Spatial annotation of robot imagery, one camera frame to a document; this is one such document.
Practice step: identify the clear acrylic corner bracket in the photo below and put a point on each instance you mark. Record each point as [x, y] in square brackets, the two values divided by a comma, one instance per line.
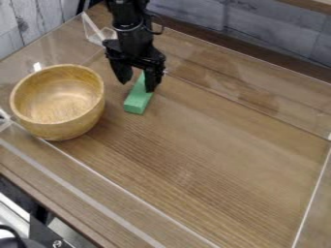
[95, 34]

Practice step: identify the wooden bowl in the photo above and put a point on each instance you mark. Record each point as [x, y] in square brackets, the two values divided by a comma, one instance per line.
[59, 101]

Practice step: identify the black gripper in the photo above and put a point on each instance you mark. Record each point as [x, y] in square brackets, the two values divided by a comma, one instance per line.
[133, 51]

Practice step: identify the black metal table bracket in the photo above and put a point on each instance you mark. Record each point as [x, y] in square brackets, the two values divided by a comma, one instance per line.
[42, 234]

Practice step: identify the green rectangular block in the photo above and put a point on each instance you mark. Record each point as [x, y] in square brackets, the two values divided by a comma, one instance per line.
[138, 98]

